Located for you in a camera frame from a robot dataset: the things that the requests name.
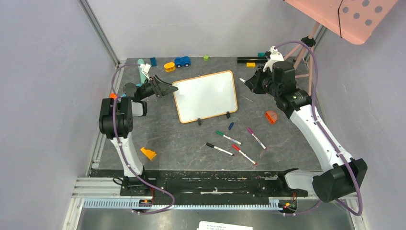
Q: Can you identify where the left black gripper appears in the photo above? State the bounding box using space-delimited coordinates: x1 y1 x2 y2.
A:
138 75 178 100

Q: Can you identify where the white whiteboard wooden frame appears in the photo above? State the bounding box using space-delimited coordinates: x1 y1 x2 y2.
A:
172 70 238 124

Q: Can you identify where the blue marker cap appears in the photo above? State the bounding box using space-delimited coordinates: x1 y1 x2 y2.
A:
228 122 235 130

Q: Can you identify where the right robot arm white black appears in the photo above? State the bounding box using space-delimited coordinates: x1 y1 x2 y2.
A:
243 61 368 203

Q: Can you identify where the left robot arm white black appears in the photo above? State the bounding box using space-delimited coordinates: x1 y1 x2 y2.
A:
99 75 179 177

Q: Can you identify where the mint green toy crayon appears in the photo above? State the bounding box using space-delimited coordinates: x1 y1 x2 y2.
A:
137 59 151 85

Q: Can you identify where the yellow oval toy brick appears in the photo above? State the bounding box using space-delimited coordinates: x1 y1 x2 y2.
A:
164 62 176 72

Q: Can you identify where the dark blue brick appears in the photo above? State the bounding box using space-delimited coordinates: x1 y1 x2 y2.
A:
150 57 157 67

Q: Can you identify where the blue toy car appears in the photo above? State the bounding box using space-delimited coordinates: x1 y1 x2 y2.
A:
174 56 191 68

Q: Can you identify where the yellow flat brick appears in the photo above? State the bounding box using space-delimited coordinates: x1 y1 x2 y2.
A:
246 62 256 68

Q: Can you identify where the orange half-round brick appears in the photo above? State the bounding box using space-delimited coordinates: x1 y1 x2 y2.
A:
265 111 278 124

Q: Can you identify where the black cylinder tube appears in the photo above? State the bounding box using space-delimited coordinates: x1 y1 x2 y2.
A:
237 57 268 64

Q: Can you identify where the purple capped marker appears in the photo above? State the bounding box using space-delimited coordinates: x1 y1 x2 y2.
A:
247 127 267 150

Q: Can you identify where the orange wedge block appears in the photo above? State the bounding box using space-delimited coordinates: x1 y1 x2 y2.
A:
140 147 157 160

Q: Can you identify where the green capped marker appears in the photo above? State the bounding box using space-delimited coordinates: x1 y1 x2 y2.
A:
216 131 242 145

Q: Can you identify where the black capped marker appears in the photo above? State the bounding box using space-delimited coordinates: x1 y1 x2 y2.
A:
206 142 234 156

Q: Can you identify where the red capped marker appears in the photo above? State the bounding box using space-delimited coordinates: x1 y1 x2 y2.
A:
232 144 257 165

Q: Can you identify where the pink music stand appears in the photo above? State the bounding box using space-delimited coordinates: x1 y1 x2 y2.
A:
283 0 398 93

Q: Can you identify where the white paper sheet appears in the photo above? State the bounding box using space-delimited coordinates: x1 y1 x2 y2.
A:
197 221 253 230

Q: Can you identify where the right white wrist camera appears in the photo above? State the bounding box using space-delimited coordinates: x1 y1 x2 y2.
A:
262 46 284 72

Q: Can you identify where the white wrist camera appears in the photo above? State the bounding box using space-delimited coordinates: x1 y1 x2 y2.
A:
262 46 284 72
139 63 151 83

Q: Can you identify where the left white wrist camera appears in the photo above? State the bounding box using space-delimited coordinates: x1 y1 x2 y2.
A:
139 63 151 83

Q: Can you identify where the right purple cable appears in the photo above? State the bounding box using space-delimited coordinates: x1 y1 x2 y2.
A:
274 40 363 217

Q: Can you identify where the purple cable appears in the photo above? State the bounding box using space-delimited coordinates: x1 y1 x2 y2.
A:
274 40 363 217
111 63 176 216

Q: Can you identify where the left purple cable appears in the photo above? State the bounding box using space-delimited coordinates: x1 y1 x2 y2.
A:
111 63 176 216

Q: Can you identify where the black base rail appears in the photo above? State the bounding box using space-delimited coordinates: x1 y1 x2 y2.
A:
90 170 308 206

